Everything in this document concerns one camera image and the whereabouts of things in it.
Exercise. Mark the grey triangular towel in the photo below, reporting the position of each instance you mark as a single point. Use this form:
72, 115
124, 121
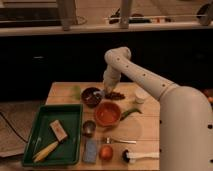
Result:
100, 93

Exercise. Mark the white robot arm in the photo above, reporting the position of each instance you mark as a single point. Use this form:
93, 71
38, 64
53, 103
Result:
186, 129

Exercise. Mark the orange bowl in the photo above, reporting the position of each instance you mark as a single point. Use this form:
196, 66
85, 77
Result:
107, 114

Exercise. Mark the light green leaf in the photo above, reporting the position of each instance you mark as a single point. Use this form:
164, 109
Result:
76, 92

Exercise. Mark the green chili pepper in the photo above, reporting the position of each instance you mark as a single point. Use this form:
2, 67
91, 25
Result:
128, 112

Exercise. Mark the white cup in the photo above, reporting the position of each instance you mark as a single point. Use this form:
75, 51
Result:
140, 95

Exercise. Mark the small metal cup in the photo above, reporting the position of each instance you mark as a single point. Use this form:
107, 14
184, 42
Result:
89, 128

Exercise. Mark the wooden table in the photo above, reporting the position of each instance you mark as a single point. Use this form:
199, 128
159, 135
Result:
144, 128

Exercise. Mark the silver fork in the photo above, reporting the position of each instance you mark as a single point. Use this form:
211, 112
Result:
108, 140

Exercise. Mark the grey sponge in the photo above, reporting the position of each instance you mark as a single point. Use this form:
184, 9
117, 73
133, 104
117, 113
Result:
90, 151

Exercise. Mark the wooden block brush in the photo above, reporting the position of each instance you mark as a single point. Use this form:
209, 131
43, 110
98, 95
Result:
58, 130

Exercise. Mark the orange fruit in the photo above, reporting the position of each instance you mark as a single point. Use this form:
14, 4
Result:
106, 153

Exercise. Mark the green plastic tray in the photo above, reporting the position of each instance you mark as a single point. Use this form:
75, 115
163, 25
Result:
41, 135

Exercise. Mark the yellow corn cob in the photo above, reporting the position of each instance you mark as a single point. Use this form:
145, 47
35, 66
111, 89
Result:
45, 152

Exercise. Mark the white handled dish brush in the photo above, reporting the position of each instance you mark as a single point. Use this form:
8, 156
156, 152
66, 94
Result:
132, 157

